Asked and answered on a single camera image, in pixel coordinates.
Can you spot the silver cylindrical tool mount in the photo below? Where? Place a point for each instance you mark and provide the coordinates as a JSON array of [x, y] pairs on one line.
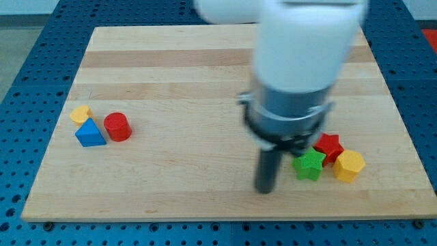
[[285, 121]]

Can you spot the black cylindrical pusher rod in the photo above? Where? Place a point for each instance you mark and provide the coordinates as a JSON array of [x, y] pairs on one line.
[[267, 169]]

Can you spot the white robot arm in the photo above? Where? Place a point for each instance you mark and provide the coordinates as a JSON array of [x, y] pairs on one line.
[[299, 50]]

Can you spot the blue triangle block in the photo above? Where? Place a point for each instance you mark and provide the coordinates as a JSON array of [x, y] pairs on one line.
[[89, 134]]

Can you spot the green star block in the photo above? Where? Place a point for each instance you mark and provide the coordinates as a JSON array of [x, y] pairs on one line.
[[309, 166]]

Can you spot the red star block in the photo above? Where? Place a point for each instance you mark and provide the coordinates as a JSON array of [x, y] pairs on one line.
[[330, 146]]

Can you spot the yellow hexagon block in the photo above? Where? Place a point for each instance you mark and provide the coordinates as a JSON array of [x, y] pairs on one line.
[[348, 166]]

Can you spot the light wooden board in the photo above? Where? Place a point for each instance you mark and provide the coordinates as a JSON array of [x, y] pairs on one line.
[[189, 157]]

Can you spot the red cylinder block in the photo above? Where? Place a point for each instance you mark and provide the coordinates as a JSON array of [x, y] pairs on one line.
[[117, 126]]

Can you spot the yellow heart block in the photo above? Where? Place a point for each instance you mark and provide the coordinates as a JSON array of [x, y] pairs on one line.
[[81, 114]]

